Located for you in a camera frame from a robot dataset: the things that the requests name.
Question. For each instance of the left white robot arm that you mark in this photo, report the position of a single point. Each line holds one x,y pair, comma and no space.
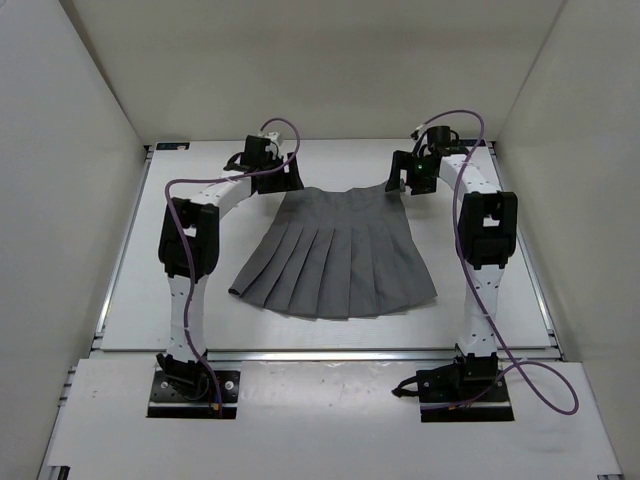
190,236

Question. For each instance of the grey pleated skirt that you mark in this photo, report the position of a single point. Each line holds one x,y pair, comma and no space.
337,255

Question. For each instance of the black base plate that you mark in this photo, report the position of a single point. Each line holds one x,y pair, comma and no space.
187,391
469,389

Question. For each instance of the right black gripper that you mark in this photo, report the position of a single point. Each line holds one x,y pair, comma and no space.
400,162

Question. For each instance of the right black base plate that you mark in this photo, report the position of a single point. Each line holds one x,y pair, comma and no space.
469,389

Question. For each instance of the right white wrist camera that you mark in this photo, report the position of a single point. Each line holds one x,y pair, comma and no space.
418,136

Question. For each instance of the left corner label sticker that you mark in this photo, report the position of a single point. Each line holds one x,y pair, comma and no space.
172,146

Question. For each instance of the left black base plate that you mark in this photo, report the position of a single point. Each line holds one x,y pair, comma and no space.
187,391

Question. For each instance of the right corner label sticker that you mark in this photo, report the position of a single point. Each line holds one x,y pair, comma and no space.
469,143

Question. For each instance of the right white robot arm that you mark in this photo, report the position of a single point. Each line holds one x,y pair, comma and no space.
484,221

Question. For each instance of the corner label sticker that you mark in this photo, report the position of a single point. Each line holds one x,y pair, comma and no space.
469,143
172,146

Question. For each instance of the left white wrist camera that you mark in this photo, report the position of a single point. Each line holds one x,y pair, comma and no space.
273,140

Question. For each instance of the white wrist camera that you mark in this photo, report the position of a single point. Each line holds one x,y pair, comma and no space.
418,136
273,140

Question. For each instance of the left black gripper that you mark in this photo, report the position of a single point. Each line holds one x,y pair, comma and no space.
287,182

